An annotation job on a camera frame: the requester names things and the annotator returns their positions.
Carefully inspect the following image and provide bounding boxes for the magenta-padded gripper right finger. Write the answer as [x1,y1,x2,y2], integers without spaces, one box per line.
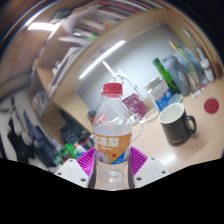
[127,146,170,189]

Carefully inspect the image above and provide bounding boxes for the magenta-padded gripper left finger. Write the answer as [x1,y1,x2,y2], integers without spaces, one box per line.
[54,147,97,189]

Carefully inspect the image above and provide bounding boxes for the clear red-capped drink bottle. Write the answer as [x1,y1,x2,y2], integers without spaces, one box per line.
[92,82,134,191]

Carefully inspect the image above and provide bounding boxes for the green container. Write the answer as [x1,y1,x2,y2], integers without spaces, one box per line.
[60,143,80,160]

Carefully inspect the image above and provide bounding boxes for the black mug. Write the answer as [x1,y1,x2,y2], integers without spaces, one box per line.
[158,102,198,147]

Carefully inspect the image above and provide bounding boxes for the hanging dark clothes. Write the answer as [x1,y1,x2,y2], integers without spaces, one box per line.
[5,99,65,168]

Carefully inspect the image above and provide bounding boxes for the white and blue carton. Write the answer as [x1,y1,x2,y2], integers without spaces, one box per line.
[143,75,177,112]

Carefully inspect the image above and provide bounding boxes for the flat round red coaster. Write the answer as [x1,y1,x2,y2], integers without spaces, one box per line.
[203,97,220,115]

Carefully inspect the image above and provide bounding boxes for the green bottle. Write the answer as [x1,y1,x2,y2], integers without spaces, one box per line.
[152,57,181,96]

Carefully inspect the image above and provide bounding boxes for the grey shaker bottle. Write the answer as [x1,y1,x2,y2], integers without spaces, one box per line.
[162,54,192,98]

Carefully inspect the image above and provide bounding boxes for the brown jar with white lid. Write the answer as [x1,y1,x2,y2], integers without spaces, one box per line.
[199,58,215,84]

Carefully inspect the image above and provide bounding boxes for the white LED desk lamp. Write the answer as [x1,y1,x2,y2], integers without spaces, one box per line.
[78,39,139,101]

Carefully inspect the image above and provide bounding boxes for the ceiling light bar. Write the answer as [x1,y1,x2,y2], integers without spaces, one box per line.
[27,21,58,33]

